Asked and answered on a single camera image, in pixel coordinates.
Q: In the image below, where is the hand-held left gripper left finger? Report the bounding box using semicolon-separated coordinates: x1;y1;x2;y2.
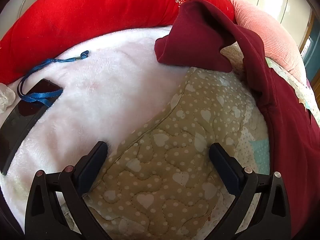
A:
24;141;113;240

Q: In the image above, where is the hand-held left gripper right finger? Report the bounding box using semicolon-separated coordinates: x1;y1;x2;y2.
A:
209;142;292;240

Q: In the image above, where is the maroon garment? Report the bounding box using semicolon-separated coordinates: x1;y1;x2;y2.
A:
154;0;320;240

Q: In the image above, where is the beige heart-print patchwork quilt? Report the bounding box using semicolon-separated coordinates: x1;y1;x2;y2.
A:
62;42;320;240

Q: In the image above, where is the white fleece blanket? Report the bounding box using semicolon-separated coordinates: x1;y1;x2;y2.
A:
0;25;190;230

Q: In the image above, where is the black smartphone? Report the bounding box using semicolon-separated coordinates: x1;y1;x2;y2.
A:
0;79;63;176

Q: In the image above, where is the crumpled white tissue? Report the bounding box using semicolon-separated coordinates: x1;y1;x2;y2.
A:
0;82;17;115

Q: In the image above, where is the teal door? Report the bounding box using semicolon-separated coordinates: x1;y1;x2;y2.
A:
304;17;320;80

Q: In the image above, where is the pink pillow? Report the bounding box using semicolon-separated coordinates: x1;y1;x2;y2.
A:
227;0;307;84

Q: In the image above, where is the red floral quilt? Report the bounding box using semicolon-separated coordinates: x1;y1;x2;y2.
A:
0;0;235;84

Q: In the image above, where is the blue lanyard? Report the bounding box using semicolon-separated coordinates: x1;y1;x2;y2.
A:
17;50;90;107

